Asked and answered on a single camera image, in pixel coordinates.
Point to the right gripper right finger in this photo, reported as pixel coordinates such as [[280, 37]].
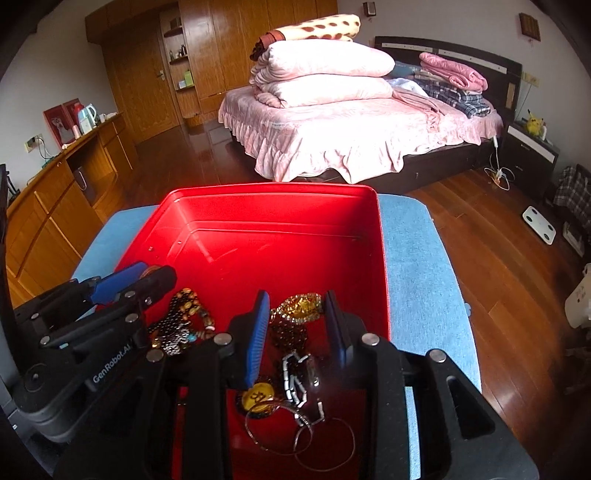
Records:
[[345, 331]]

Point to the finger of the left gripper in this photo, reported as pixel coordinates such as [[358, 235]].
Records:
[[106, 289]]

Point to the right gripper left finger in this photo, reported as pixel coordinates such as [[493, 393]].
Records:
[[258, 323]]

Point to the gold pendant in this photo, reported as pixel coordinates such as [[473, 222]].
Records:
[[299, 309]]

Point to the silver metal watch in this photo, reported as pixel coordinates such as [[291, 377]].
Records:
[[302, 386]]

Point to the silver bangle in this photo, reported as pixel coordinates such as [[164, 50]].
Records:
[[278, 428]]

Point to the blue table cloth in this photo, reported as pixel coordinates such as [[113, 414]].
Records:
[[428, 310]]

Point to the wooden sideboard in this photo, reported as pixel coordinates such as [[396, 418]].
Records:
[[56, 217]]

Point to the red tin box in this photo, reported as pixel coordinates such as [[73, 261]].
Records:
[[227, 243]]

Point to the white electric kettle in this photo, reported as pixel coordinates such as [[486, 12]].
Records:
[[88, 123]]

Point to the red thermos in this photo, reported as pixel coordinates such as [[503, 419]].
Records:
[[78, 111]]

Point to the white bathroom scale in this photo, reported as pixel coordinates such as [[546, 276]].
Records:
[[539, 224]]

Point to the stacked pink quilts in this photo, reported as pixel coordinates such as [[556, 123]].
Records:
[[317, 72]]

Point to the wooden wardrobe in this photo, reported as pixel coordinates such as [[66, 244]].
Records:
[[171, 62]]

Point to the bed with pink cover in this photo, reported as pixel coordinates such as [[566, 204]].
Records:
[[397, 144]]

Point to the black nightstand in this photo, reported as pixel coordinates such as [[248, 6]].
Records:
[[530, 160]]

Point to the folded plaid clothes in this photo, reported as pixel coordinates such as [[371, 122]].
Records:
[[470, 104]]

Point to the plaid bag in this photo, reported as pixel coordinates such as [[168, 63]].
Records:
[[573, 193]]

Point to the yellow pikachu plush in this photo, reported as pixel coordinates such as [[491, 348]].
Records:
[[535, 126]]

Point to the folded pink clothes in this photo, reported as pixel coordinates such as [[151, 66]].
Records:
[[460, 75]]

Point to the spotted folded blanket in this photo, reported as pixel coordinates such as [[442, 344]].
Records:
[[342, 27]]

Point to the red picture frame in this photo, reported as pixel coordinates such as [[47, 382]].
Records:
[[60, 120]]

